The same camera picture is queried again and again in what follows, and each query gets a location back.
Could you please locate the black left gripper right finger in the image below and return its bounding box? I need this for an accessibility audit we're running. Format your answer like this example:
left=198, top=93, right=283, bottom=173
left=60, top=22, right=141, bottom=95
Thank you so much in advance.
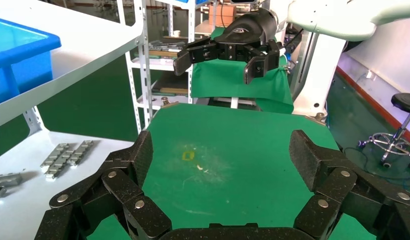
left=288, top=129, right=410, bottom=240

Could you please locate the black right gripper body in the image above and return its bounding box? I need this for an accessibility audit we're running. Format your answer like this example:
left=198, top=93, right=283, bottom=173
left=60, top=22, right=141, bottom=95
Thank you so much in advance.
left=214, top=8, right=279, bottom=63

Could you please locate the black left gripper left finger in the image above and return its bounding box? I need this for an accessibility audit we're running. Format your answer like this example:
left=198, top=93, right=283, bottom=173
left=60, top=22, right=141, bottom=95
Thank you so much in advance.
left=34, top=130, right=172, bottom=240

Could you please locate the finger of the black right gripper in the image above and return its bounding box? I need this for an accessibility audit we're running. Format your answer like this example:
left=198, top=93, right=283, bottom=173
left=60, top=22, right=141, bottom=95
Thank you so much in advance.
left=173, top=36, right=222, bottom=77
left=243, top=39, right=281, bottom=85

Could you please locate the grey metal parts stack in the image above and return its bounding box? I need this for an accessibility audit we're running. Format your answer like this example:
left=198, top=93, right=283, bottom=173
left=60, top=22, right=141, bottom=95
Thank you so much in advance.
left=45, top=148, right=76, bottom=180

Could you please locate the brown cardboard box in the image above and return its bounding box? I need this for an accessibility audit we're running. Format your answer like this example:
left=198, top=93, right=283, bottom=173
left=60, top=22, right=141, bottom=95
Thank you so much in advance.
left=213, top=4, right=237, bottom=27

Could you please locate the white background storage rack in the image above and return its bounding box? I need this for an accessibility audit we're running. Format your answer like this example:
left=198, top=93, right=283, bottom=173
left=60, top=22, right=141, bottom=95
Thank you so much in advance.
left=117, top=0, right=219, bottom=133

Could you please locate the silver binder clip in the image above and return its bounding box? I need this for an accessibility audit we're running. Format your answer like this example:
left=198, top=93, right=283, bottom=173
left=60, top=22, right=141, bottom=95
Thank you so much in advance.
left=305, top=112, right=326, bottom=125
left=160, top=96, right=179, bottom=109

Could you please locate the white robot torso column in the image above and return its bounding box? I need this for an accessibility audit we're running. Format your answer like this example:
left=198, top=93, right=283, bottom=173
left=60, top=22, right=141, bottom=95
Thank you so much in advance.
left=291, top=31, right=348, bottom=117

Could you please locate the black round stool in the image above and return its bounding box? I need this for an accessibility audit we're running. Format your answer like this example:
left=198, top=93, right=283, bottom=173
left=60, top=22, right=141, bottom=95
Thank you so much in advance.
left=358, top=92, right=410, bottom=171

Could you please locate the white metal shelf rack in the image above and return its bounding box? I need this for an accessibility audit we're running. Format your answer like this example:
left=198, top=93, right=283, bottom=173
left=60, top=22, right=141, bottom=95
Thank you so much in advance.
left=0, top=0, right=154, bottom=240

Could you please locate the blue plastic bin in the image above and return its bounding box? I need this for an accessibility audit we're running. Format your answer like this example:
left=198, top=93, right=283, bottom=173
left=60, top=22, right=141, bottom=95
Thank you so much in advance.
left=0, top=16, right=62, bottom=107

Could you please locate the right metal bracket stack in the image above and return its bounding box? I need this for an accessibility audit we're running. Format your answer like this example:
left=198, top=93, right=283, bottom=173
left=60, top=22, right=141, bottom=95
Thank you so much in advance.
left=66, top=140, right=93, bottom=167

